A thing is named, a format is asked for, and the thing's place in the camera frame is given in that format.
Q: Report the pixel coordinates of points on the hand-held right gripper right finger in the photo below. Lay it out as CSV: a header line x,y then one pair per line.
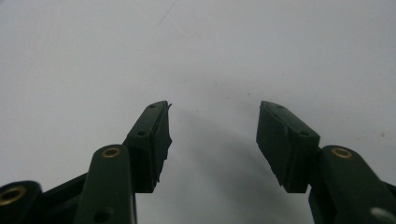
x,y
286,149

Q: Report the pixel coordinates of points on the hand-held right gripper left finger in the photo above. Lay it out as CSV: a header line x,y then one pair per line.
x,y
146,155

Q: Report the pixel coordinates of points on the white table sheet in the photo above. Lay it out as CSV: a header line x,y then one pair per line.
x,y
93,62

